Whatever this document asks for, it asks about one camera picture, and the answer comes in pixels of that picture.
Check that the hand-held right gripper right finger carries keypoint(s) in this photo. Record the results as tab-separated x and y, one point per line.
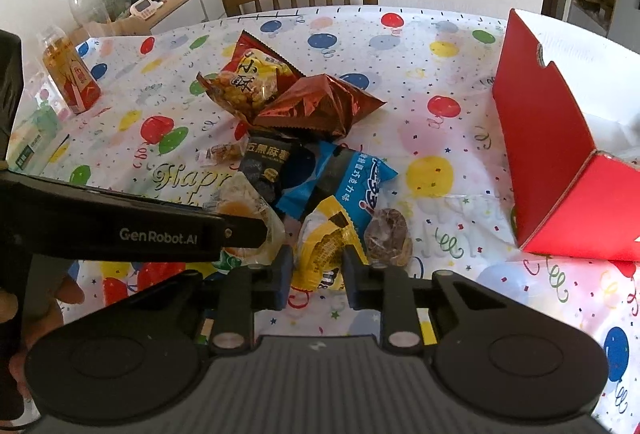
354	281

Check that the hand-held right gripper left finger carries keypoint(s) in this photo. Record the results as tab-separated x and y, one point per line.
284	281

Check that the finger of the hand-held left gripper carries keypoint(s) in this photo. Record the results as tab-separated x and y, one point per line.
247	231

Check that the clear yellow pastry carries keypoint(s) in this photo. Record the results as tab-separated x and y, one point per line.
245	199

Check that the yellow snack packet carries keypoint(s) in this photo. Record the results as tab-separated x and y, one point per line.
322	244

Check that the clear brown cookie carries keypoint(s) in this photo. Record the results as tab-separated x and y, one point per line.
387	236

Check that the black snack packet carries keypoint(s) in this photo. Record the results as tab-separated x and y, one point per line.
267	167

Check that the blue snack packet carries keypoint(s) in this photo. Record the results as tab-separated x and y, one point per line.
345	179

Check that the shiny red foil snack bag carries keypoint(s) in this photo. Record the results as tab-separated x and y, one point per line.
320	107

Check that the red yellow snack bag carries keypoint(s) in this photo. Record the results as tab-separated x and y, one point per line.
250	79

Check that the red cardboard box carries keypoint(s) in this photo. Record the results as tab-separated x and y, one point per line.
545	139

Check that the person's left hand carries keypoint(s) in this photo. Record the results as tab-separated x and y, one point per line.
70	289

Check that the small clear snack packet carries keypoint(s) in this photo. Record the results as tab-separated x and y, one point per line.
222	153

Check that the green carton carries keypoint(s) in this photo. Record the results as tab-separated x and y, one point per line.
30	142

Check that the orange drink bottle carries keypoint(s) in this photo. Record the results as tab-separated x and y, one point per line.
70	74

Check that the balloon print tablecloth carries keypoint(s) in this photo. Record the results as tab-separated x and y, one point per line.
450	149

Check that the white pink calculator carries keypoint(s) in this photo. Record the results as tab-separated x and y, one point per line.
142	7

